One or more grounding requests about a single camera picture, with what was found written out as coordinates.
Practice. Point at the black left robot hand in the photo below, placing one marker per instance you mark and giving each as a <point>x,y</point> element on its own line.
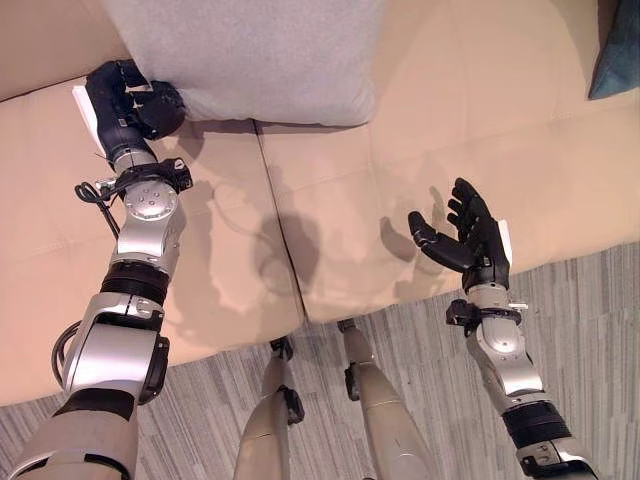
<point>117,115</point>

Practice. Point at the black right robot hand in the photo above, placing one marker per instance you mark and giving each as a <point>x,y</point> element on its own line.
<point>467,240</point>

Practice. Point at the light grey cushion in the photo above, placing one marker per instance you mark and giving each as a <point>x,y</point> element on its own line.
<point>250,57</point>

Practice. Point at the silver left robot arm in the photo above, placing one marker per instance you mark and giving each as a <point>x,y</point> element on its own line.
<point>110,320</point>

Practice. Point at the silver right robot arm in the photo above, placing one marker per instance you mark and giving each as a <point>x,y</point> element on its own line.
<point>510,370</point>

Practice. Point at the beige sofa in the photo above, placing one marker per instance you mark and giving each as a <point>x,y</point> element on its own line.
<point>320,200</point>

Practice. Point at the silver right robot leg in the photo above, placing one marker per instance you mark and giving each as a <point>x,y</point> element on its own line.
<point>380,405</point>

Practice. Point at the silver robot leg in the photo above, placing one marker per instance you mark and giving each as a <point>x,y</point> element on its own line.
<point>272,415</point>
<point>380,405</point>

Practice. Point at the teal blue cushion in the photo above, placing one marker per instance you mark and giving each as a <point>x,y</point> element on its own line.
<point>616,55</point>

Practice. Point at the silver left robot leg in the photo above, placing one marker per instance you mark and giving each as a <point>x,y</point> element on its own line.
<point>272,415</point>

